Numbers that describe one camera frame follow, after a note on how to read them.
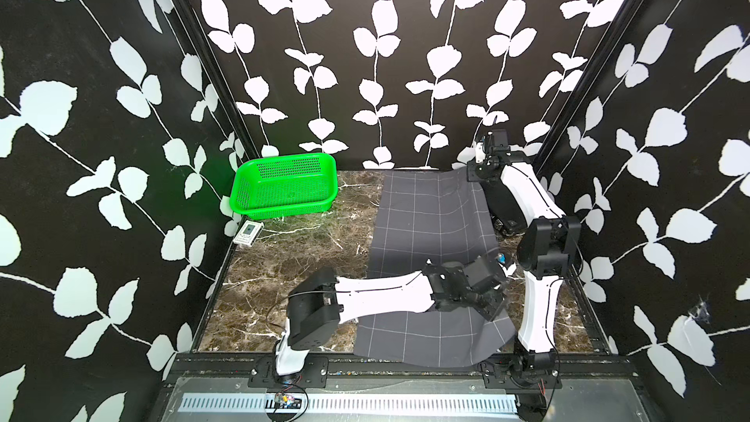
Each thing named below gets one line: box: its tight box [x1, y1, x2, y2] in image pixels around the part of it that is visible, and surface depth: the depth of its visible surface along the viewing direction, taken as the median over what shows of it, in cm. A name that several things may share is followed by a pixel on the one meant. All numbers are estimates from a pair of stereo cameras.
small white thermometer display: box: [232, 219, 264, 247], surface depth 100 cm
